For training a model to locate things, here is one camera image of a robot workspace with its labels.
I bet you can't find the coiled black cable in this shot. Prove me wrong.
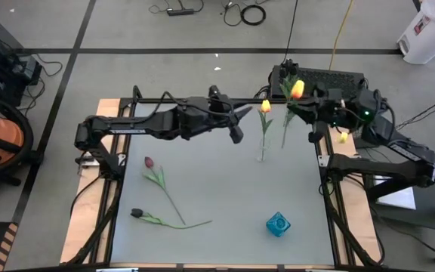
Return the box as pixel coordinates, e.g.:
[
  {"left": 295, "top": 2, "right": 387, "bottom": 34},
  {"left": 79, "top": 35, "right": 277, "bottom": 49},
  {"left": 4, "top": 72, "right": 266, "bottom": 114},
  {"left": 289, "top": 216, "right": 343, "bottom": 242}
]
[{"left": 239, "top": 4, "right": 267, "bottom": 26}]

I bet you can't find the black tulip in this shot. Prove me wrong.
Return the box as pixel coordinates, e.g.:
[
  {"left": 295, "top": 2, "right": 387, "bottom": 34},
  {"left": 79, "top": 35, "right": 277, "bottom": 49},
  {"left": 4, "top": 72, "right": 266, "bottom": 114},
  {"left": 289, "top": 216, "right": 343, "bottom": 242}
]
[
  {"left": 129, "top": 207, "right": 214, "bottom": 230},
  {"left": 279, "top": 59, "right": 301, "bottom": 103}
]

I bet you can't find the black vacuum hose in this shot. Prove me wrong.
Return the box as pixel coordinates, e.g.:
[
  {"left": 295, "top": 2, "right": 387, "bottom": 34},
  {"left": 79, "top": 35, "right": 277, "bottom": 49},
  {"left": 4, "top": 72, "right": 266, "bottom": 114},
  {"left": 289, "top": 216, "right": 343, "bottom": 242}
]
[{"left": 0, "top": 93, "right": 35, "bottom": 181}]

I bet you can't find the clear glass vase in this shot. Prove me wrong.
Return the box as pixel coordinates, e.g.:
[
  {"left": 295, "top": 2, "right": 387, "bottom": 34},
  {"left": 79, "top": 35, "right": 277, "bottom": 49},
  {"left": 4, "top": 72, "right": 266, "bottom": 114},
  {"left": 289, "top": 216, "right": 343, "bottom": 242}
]
[
  {"left": 280, "top": 100, "right": 296, "bottom": 129},
  {"left": 255, "top": 140, "right": 272, "bottom": 163}
]

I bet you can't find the white trash bin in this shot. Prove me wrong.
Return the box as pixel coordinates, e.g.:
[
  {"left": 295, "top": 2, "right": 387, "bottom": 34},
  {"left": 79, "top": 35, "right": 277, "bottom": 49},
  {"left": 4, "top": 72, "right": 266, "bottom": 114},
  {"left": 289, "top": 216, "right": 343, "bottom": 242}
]
[{"left": 396, "top": 0, "right": 435, "bottom": 65}]

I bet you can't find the black metal stand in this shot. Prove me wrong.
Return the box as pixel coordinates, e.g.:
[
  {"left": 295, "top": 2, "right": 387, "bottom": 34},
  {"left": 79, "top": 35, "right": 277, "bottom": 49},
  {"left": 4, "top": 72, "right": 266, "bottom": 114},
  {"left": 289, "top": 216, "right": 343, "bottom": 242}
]
[{"left": 364, "top": 149, "right": 435, "bottom": 265}]

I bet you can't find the orange yellow tulip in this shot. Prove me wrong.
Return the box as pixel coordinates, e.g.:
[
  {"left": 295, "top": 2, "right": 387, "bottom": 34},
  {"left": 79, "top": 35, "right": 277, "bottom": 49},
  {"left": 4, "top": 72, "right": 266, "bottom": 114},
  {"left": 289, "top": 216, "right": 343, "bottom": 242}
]
[
  {"left": 279, "top": 79, "right": 306, "bottom": 150},
  {"left": 257, "top": 98, "right": 275, "bottom": 162}
]

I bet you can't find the white paper sheet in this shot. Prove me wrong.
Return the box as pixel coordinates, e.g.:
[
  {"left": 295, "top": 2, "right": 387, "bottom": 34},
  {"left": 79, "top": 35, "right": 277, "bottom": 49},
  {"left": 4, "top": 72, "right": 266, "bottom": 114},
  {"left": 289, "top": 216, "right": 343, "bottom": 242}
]
[{"left": 374, "top": 176, "right": 418, "bottom": 211}]

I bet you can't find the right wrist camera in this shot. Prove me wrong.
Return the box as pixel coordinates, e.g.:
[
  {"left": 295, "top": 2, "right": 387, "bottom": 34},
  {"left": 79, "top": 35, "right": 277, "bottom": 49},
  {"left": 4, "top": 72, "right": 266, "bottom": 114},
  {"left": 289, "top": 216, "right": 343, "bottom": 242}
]
[{"left": 309, "top": 121, "right": 330, "bottom": 144}]

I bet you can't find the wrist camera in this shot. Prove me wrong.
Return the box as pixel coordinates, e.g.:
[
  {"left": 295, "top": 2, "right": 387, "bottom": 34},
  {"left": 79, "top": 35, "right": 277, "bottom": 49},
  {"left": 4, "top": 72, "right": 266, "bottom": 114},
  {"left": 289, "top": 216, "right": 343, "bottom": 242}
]
[
  {"left": 309, "top": 121, "right": 330, "bottom": 144},
  {"left": 229, "top": 126, "right": 245, "bottom": 144}
]

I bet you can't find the black aluminium table frame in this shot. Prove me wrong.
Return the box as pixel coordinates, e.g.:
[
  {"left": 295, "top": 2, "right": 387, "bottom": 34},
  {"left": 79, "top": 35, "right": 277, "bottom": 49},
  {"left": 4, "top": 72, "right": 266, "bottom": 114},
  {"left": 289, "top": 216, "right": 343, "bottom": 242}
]
[{"left": 66, "top": 85, "right": 384, "bottom": 272}]

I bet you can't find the dark red tulip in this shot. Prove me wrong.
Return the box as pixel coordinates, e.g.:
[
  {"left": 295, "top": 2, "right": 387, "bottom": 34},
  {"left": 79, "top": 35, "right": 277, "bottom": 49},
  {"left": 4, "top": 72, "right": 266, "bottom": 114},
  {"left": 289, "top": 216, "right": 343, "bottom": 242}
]
[{"left": 141, "top": 156, "right": 187, "bottom": 226}]

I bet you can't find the black computer case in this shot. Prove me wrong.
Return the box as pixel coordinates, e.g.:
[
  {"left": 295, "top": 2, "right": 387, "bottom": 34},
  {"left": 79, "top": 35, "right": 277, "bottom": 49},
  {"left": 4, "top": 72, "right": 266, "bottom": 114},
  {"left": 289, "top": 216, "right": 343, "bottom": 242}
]
[{"left": 269, "top": 64, "right": 366, "bottom": 100}]

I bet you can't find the black power strip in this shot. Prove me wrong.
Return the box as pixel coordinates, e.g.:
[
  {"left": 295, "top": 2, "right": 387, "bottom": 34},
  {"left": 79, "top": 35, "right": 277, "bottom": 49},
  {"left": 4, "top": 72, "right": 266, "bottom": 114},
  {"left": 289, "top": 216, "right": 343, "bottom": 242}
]
[{"left": 166, "top": 8, "right": 196, "bottom": 17}]

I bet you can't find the blue glass vase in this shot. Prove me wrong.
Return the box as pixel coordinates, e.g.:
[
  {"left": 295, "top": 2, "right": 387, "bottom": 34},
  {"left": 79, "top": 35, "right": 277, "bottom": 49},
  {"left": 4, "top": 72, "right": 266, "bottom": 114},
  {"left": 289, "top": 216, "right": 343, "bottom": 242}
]
[{"left": 265, "top": 211, "right": 292, "bottom": 238}]

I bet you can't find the yellow cable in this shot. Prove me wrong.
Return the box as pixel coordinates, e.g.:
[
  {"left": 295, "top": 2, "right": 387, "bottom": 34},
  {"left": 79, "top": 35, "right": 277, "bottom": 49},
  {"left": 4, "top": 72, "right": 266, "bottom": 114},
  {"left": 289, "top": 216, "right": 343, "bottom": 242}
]
[{"left": 329, "top": 0, "right": 355, "bottom": 72}]

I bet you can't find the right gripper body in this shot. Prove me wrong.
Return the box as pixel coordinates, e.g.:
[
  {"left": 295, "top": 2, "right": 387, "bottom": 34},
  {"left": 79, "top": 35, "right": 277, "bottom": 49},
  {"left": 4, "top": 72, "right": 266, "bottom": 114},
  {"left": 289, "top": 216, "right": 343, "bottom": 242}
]
[{"left": 313, "top": 88, "right": 354, "bottom": 128}]

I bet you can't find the light wooden side board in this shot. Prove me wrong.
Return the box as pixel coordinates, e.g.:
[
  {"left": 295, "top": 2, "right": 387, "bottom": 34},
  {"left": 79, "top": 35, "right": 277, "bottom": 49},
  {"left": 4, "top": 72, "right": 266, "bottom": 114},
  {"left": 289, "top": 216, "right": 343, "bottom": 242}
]
[
  {"left": 315, "top": 98, "right": 383, "bottom": 265},
  {"left": 59, "top": 98, "right": 131, "bottom": 264}
]

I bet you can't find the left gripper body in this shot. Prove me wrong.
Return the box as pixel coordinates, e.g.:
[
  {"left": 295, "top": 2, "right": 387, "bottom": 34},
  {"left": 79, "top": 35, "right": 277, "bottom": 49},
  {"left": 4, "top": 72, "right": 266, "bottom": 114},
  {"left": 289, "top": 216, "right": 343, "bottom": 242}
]
[{"left": 207, "top": 85, "right": 238, "bottom": 132}]

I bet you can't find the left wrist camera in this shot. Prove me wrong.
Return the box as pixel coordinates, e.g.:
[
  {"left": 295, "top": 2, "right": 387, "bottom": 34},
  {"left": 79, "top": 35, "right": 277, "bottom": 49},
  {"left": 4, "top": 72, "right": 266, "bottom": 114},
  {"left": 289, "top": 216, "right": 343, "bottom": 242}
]
[{"left": 229, "top": 126, "right": 245, "bottom": 144}]

